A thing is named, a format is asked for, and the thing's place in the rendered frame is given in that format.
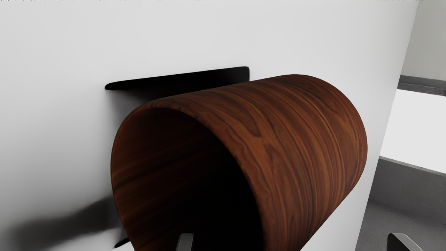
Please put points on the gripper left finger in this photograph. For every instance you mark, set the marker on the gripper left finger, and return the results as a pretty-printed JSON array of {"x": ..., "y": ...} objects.
[{"x": 184, "y": 243}]

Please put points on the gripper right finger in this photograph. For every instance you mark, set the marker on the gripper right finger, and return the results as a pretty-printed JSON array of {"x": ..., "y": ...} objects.
[{"x": 402, "y": 244}]

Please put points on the brown wooden mug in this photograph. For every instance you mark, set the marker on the brown wooden mug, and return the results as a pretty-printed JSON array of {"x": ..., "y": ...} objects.
[{"x": 285, "y": 146}]

